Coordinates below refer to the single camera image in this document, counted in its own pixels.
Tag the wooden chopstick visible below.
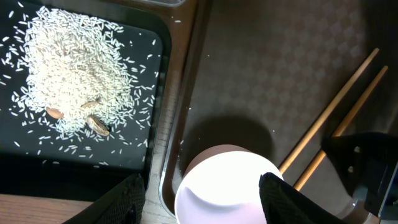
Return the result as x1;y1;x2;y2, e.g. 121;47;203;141
294;65;388;191
279;48;379;174

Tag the wooden chopstick left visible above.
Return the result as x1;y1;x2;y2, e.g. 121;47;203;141
279;48;379;174

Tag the wooden chopstick right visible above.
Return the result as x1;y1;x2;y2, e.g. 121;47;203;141
294;65;388;191

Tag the white rice pile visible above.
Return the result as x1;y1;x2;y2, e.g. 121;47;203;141
0;1;164;166

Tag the pink bowl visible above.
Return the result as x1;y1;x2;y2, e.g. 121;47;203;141
174;144;282;224

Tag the brown nut shell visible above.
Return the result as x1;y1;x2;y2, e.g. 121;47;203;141
85;115;109;136

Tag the black plastic tray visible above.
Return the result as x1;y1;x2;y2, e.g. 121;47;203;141
1;1;171;201

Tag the clear plastic bin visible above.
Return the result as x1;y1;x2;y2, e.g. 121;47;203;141
136;0;186;7

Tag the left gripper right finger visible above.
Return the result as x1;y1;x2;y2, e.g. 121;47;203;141
259;172;345;224

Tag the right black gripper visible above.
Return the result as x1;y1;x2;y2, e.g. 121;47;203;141
322;133;397;221

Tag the dark brown serving tray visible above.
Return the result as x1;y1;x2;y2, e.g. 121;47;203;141
159;0;397;213

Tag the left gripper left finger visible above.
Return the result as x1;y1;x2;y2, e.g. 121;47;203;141
65;174;146;224

